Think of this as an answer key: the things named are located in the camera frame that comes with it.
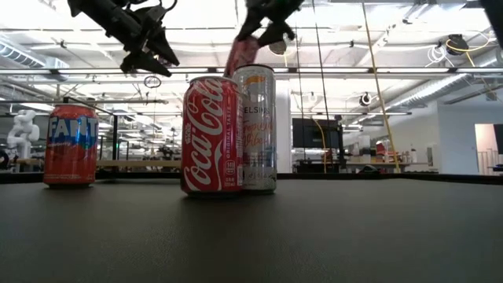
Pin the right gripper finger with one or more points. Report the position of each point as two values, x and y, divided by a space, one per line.
248 25
277 34

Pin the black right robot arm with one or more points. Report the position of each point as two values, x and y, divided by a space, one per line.
493 9

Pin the black monitor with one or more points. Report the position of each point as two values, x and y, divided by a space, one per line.
314 133

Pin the red Coca-Cola can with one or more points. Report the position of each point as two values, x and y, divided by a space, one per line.
208 137

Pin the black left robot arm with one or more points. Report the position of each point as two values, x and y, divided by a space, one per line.
76 6

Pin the white slim Celsius can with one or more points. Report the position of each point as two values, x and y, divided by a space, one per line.
259 137

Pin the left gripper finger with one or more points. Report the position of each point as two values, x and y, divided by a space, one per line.
145 63
163 47

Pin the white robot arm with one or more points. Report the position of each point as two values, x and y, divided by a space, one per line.
23 133

